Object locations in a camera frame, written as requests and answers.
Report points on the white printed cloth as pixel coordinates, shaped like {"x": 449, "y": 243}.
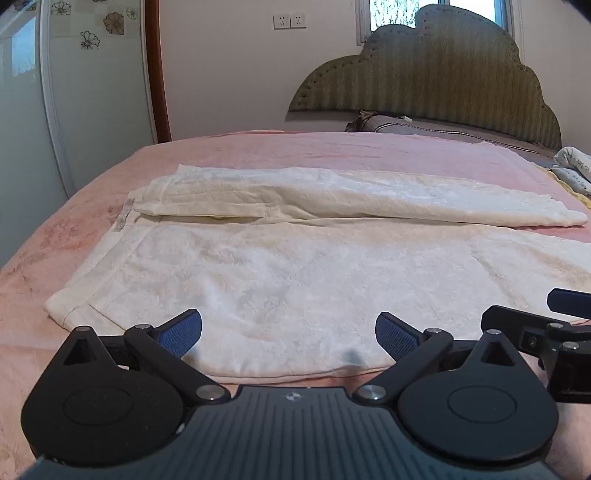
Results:
{"x": 575, "y": 168}

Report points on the green padded headboard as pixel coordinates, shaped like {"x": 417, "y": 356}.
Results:
{"x": 438, "y": 74}

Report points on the pink floral blanket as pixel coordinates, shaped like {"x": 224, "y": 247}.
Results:
{"x": 323, "y": 147}

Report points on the cream white towel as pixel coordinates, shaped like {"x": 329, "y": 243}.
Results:
{"x": 277, "y": 277}

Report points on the brown wooden door frame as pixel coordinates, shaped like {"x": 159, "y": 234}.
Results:
{"x": 157, "y": 69}

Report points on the grey brown pillow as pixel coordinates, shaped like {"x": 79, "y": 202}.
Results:
{"x": 438, "y": 127}

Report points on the window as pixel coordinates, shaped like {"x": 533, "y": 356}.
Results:
{"x": 392, "y": 11}

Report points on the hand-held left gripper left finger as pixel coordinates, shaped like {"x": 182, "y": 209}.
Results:
{"x": 182, "y": 333}

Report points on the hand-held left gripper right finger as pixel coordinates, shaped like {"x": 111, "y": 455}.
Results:
{"x": 395, "y": 336}

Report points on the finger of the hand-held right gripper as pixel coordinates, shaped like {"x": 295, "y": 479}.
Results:
{"x": 508, "y": 318}
{"x": 570, "y": 302}

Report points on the wardrobe door with flower stickers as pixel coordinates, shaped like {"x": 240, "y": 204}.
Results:
{"x": 92, "y": 101}

